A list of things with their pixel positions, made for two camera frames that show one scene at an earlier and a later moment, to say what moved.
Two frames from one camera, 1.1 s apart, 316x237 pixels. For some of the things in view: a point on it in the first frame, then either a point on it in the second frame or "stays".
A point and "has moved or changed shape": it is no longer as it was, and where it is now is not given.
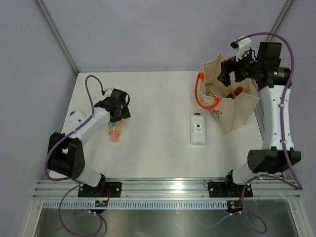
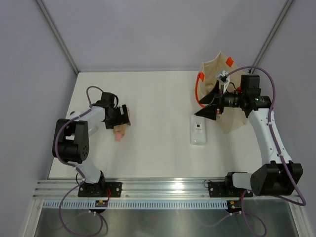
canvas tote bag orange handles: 231,106 stays
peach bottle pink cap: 115,129 has moved or changed shape
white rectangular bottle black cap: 197,129 stays
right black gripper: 229,66 -> 213,97
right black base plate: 223,189 stays
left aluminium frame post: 57,35 stays
